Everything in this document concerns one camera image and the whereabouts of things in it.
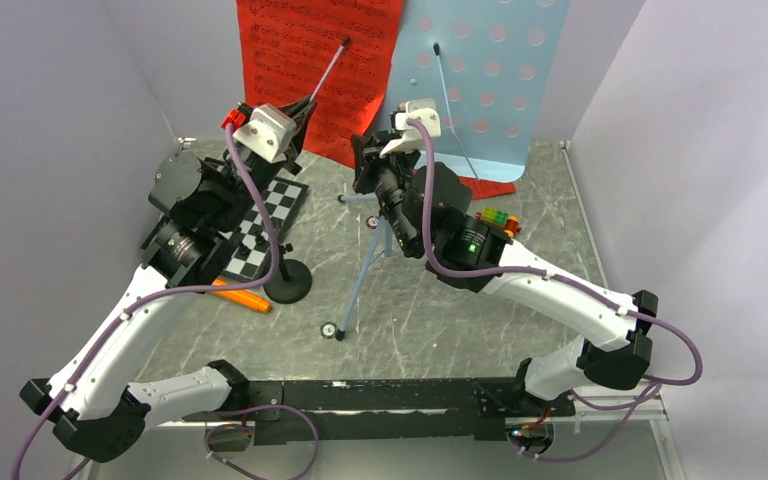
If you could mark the black microphone desk stand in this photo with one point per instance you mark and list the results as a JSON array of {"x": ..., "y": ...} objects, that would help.
[{"x": 293, "y": 280}]

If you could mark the electronics board right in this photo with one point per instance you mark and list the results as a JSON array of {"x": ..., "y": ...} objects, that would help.
[{"x": 534, "y": 438}]

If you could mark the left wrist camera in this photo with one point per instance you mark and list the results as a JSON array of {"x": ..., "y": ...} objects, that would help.
[{"x": 264, "y": 130}]

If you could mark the red sheet music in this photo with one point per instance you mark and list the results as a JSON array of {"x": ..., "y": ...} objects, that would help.
[
  {"x": 485, "y": 189},
  {"x": 338, "y": 51}
]

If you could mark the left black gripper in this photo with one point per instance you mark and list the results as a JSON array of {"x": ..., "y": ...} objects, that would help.
[{"x": 299, "y": 112}]

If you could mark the colourful toy block car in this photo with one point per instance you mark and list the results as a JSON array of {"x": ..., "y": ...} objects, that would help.
[{"x": 501, "y": 220}]

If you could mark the black poker chip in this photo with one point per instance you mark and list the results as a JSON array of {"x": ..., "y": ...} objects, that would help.
[{"x": 328, "y": 330}]

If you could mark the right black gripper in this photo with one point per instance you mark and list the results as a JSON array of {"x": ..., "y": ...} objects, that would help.
[{"x": 368, "y": 161}]

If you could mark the small electronics box left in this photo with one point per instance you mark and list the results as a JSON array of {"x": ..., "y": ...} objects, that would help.
[{"x": 234, "y": 439}]

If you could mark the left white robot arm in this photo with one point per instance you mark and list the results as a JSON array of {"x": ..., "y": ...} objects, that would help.
[{"x": 96, "y": 407}]

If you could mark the light blue music stand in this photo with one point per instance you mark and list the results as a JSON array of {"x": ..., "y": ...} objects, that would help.
[{"x": 486, "y": 65}]

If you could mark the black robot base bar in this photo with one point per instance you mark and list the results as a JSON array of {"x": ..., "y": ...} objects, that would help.
[{"x": 479, "y": 408}]

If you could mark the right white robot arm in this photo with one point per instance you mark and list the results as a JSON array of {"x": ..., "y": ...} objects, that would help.
[{"x": 611, "y": 348}]

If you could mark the orange toy microphone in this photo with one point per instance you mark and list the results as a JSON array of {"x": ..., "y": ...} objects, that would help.
[{"x": 245, "y": 299}]

